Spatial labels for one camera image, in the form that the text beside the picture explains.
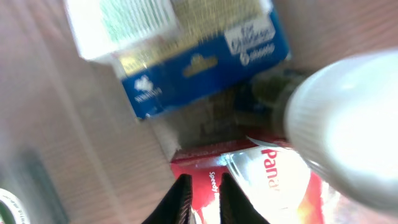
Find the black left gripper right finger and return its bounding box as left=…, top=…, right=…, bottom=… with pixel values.
left=220, top=173, right=270, bottom=224

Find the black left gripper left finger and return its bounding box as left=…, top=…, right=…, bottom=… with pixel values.
left=142, top=174, right=193, bottom=224

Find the red Panadol box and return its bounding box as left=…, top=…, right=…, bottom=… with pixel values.
left=169, top=130, right=343, bottom=224

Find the green round-logo box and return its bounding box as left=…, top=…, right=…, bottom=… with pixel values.
left=1, top=189, right=31, bottom=224

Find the blue Kool Fever box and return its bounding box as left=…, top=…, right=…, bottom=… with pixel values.
left=119, top=0, right=290, bottom=120

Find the white green medicine box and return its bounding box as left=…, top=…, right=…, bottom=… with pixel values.
left=64, top=0, right=180, bottom=63

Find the clear plastic container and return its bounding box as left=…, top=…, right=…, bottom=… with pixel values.
left=1, top=0, right=263, bottom=223

